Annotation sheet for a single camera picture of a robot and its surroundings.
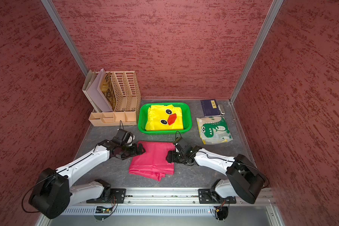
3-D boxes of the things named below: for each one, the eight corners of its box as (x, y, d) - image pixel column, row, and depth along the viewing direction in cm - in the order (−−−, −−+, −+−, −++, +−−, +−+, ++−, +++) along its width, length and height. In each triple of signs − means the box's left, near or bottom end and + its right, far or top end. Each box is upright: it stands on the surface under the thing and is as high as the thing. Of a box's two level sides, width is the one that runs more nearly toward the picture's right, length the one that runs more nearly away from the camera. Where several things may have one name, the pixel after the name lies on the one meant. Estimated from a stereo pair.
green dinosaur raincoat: (199, 143, 97) (200, 140, 93) (196, 119, 111) (197, 115, 107) (231, 143, 97) (233, 140, 93) (223, 119, 111) (225, 115, 107)
